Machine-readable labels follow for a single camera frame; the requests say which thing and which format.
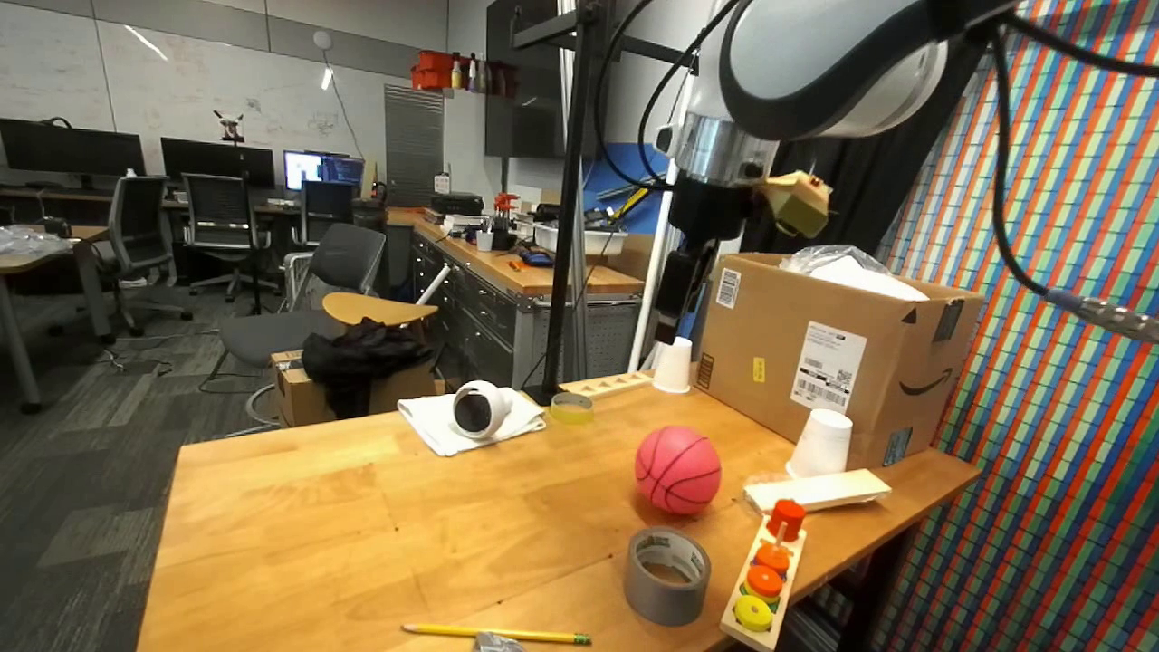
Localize wooden-top workbench with drawers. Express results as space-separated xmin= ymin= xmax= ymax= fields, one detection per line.
xmin=383 ymin=201 xmax=644 ymax=390

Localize small cardboard box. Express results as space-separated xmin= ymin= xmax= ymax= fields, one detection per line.
xmin=269 ymin=345 xmax=451 ymax=429

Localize white foam block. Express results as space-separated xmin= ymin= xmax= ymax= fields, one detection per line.
xmin=744 ymin=467 xmax=894 ymax=519

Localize black vertical pole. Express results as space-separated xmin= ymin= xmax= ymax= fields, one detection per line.
xmin=512 ymin=0 xmax=704 ymax=405

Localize yellow pencil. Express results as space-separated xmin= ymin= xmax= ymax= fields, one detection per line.
xmin=400 ymin=619 xmax=599 ymax=648

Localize white paper cup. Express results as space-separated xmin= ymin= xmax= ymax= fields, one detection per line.
xmin=650 ymin=334 xmax=700 ymax=399
xmin=783 ymin=405 xmax=856 ymax=481

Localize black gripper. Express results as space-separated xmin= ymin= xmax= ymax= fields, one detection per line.
xmin=669 ymin=178 xmax=775 ymax=287

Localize grey duct tape roll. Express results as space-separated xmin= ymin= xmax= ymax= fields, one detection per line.
xmin=623 ymin=525 xmax=715 ymax=629

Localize dark computer monitor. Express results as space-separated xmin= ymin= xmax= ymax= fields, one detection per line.
xmin=0 ymin=116 xmax=147 ymax=186
xmin=161 ymin=132 xmax=280 ymax=193

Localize lit computer screen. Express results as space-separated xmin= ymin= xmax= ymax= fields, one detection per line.
xmin=281 ymin=148 xmax=366 ymax=195

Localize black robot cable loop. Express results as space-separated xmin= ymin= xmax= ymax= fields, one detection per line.
xmin=592 ymin=0 xmax=748 ymax=193

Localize black backpack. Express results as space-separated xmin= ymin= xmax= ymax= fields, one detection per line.
xmin=297 ymin=322 xmax=435 ymax=423

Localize wooden ring stacking board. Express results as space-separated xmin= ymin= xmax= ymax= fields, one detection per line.
xmin=716 ymin=498 xmax=810 ymax=652

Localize black office chair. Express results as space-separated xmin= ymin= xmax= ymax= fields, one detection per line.
xmin=106 ymin=173 xmax=195 ymax=338
xmin=178 ymin=171 xmax=275 ymax=303

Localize wooden stool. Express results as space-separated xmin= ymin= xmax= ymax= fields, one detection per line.
xmin=320 ymin=289 xmax=443 ymax=334

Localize orange stacking ring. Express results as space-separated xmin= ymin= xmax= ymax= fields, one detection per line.
xmin=744 ymin=561 xmax=791 ymax=602

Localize yellow stacking ring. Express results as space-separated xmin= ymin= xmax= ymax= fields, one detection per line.
xmin=732 ymin=591 xmax=778 ymax=636

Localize white plastic bag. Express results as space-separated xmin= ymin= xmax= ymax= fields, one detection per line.
xmin=778 ymin=242 xmax=933 ymax=303

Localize tan block on wrist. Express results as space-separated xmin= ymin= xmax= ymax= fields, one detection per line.
xmin=764 ymin=166 xmax=837 ymax=242

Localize white round camera device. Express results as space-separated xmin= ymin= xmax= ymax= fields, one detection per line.
xmin=451 ymin=376 xmax=515 ymax=444

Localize grey office chair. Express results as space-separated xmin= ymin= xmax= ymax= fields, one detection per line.
xmin=221 ymin=222 xmax=393 ymax=429

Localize large cardboard box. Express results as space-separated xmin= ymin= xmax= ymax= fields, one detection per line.
xmin=697 ymin=248 xmax=989 ymax=471

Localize black hanging robot cable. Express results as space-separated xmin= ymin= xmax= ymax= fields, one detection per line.
xmin=985 ymin=20 xmax=1159 ymax=347

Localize wooden peg strip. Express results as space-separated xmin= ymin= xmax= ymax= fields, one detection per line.
xmin=558 ymin=369 xmax=656 ymax=405

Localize red-orange ring stack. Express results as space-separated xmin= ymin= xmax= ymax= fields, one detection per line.
xmin=764 ymin=495 xmax=808 ymax=544

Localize pink basketball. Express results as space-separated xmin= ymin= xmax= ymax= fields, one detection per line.
xmin=634 ymin=423 xmax=726 ymax=521

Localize red boxes on shelf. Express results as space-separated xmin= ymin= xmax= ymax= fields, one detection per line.
xmin=409 ymin=47 xmax=455 ymax=93

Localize wooden office desk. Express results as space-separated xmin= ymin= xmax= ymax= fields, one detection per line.
xmin=0 ymin=222 xmax=111 ymax=411

